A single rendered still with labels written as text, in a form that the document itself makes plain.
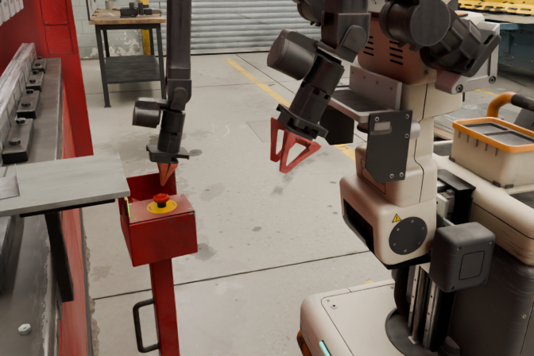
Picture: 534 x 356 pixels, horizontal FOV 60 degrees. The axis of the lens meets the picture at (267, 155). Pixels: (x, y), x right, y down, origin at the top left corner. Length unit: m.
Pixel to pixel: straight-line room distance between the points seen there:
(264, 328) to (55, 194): 1.34
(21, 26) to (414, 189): 2.35
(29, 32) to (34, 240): 2.12
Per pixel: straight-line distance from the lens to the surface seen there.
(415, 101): 1.08
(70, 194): 0.76
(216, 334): 1.95
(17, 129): 1.48
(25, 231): 0.95
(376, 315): 1.63
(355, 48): 0.77
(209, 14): 8.45
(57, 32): 2.93
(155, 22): 5.07
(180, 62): 1.14
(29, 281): 0.81
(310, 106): 0.78
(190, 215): 1.14
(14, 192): 0.79
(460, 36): 0.89
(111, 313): 2.13
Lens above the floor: 1.31
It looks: 21 degrees down
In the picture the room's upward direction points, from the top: straight up
